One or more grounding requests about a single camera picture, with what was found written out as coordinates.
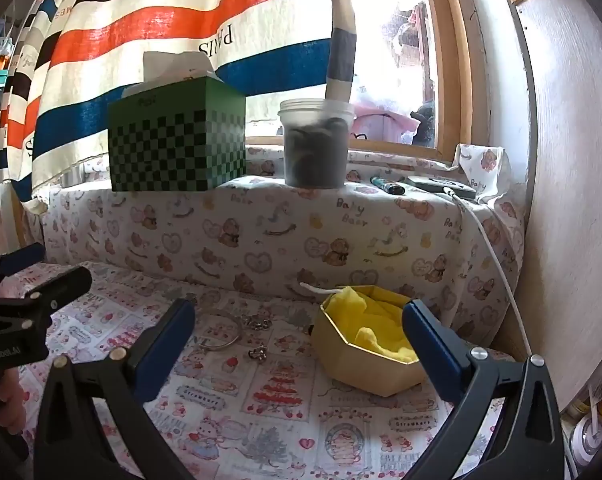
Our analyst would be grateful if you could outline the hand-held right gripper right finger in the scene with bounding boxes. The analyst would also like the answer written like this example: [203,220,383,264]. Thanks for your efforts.
[402,299,566,480]

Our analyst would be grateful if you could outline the strawberry print sheet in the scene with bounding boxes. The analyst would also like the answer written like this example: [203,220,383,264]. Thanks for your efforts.
[11,260,518,480]

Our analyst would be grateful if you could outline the wooden window frame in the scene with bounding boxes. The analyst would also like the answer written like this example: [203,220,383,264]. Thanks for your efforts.
[246,0,484,163]

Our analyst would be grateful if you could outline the white power bank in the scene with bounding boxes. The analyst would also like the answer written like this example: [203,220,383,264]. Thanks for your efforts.
[406,175,477,200]

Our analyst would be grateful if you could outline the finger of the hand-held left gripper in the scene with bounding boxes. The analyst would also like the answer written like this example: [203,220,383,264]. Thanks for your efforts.
[11,266,93,310]
[0,242,46,296]

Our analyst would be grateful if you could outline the white charging cable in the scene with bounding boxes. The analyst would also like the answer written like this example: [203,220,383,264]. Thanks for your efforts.
[443,186,534,357]

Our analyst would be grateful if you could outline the pink clothes outside window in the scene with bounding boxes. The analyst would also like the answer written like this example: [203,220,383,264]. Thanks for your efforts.
[351,100,423,144]

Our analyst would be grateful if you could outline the bear print cloth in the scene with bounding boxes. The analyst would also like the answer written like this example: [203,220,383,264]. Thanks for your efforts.
[31,144,528,356]

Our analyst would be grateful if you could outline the gold octagonal jewelry box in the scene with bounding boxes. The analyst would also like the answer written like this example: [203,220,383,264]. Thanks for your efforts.
[311,284,430,397]

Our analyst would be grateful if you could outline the striped curtain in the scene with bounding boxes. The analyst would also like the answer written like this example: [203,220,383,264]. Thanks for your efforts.
[0,0,358,196]

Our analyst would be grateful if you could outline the silver bangle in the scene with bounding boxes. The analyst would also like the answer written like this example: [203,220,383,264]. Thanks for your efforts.
[198,312,245,352]

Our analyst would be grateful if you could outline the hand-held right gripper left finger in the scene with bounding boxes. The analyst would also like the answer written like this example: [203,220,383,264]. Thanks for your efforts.
[34,298,197,480]

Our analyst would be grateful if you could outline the person's left hand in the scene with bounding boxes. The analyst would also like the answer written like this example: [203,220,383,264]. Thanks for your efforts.
[0,367,31,435]

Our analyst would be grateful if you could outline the green checkered tissue box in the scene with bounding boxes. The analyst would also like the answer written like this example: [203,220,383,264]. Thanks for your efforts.
[107,76,248,192]

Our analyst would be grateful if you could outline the plastic jar with dark contents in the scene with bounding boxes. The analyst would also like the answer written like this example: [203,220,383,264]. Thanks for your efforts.
[278,98,356,190]

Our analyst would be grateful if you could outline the light wooden cabinet panel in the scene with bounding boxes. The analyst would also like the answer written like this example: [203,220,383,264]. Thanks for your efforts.
[491,0,602,413]

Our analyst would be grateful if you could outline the yellow cloth lining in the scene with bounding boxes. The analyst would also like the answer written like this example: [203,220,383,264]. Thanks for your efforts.
[328,286,420,364]

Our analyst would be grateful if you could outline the white tissue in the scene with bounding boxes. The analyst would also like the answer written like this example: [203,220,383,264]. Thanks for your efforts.
[122,51,215,99]

